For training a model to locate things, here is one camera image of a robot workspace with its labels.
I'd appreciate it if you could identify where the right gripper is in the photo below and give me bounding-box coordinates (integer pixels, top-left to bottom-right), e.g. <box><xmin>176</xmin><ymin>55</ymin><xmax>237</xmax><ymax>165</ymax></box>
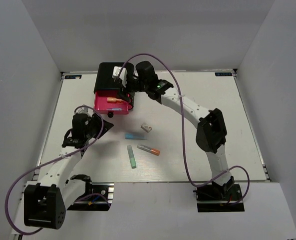
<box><xmin>116</xmin><ymin>74</ymin><xmax>149</xmax><ymax>102</ymax></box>

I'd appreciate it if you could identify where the left blue table label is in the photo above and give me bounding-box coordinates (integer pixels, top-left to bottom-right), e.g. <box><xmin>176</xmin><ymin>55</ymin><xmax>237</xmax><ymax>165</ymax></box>
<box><xmin>64</xmin><ymin>74</ymin><xmax>82</xmax><ymax>80</ymax></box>

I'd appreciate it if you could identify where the right blue table label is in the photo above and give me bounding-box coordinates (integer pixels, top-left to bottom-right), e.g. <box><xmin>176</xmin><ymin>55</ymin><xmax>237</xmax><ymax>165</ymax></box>
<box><xmin>215</xmin><ymin>72</ymin><xmax>233</xmax><ymax>77</ymax></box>

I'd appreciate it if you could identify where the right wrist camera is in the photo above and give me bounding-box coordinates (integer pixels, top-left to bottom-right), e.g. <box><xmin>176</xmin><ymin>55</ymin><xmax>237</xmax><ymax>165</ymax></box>
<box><xmin>112</xmin><ymin>66</ymin><xmax>127</xmax><ymax>87</ymax></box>

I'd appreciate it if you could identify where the green highlighter pen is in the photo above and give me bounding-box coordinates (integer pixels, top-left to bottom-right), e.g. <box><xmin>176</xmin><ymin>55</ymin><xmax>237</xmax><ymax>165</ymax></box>
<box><xmin>127</xmin><ymin>145</ymin><xmax>136</xmax><ymax>169</ymax></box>

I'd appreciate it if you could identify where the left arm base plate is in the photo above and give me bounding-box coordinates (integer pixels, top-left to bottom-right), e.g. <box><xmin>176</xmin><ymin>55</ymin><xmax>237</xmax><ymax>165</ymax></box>
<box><xmin>67</xmin><ymin>183</ymin><xmax>114</xmax><ymax>212</ymax></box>

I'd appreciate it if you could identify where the pink lower drawer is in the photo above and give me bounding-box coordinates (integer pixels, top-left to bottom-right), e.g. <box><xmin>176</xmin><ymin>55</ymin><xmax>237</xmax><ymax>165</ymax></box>
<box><xmin>129</xmin><ymin>95</ymin><xmax>134</xmax><ymax>110</ymax></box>

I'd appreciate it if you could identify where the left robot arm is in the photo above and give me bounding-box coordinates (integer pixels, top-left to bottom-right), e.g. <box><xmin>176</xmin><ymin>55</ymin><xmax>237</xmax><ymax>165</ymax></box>
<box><xmin>23</xmin><ymin>112</ymin><xmax>114</xmax><ymax>230</ymax></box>

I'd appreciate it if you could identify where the black drawer cabinet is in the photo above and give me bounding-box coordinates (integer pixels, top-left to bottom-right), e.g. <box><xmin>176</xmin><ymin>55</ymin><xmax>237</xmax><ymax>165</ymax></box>
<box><xmin>93</xmin><ymin>61</ymin><xmax>136</xmax><ymax>111</ymax></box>

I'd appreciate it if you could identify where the orange capped clear highlighter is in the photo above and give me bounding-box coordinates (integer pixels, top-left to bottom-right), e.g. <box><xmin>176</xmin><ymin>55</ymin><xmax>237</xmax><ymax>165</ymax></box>
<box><xmin>137</xmin><ymin>144</ymin><xmax>160</xmax><ymax>156</ymax></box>

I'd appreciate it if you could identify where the pink top drawer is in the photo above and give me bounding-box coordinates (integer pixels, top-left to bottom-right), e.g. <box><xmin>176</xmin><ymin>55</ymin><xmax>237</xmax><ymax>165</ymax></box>
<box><xmin>94</xmin><ymin>90</ymin><xmax>130</xmax><ymax>118</ymax></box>

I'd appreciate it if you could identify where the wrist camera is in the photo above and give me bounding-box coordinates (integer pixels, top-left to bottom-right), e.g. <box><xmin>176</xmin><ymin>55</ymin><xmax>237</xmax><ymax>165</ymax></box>
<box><xmin>112</xmin><ymin>66</ymin><xmax>127</xmax><ymax>87</ymax></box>
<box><xmin>74</xmin><ymin>105</ymin><xmax>93</xmax><ymax>117</ymax></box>

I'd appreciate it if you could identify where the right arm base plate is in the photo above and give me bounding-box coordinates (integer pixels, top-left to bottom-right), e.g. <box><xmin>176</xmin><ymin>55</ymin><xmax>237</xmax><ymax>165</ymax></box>
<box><xmin>193</xmin><ymin>184</ymin><xmax>245</xmax><ymax>213</ymax></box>

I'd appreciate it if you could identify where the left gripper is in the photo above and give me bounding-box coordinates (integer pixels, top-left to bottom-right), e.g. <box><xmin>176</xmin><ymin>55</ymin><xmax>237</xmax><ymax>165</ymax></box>
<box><xmin>85</xmin><ymin>112</ymin><xmax>114</xmax><ymax>140</ymax></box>

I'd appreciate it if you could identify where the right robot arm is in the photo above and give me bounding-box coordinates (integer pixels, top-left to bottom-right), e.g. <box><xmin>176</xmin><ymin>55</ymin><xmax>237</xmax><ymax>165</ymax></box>
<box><xmin>112</xmin><ymin>61</ymin><xmax>235</xmax><ymax>200</ymax></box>

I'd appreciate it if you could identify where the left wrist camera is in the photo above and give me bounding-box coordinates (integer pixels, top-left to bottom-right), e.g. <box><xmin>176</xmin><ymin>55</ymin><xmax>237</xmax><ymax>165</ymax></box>
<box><xmin>74</xmin><ymin>105</ymin><xmax>93</xmax><ymax>117</ymax></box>

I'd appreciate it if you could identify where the blue pen refill case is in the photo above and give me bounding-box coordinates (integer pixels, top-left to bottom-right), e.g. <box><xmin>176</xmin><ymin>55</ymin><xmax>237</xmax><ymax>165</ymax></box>
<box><xmin>107</xmin><ymin>108</ymin><xmax>122</xmax><ymax>111</ymax></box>

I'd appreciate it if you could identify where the pink drawer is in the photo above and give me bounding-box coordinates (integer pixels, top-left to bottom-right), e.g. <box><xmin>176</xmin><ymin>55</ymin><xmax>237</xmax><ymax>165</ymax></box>
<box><xmin>94</xmin><ymin>90</ymin><xmax>130</xmax><ymax>118</ymax></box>
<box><xmin>129</xmin><ymin>95</ymin><xmax>134</xmax><ymax>110</ymax></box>

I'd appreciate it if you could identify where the blue highlighter pen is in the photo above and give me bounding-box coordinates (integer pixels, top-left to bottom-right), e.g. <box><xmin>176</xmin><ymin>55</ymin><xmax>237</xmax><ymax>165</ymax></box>
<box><xmin>124</xmin><ymin>133</ymin><xmax>147</xmax><ymax>140</ymax></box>

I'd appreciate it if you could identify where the blue table label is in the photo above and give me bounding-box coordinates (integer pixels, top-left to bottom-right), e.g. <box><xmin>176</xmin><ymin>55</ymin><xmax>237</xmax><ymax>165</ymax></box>
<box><xmin>64</xmin><ymin>74</ymin><xmax>82</xmax><ymax>80</ymax></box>
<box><xmin>215</xmin><ymin>72</ymin><xmax>233</xmax><ymax>77</ymax></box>

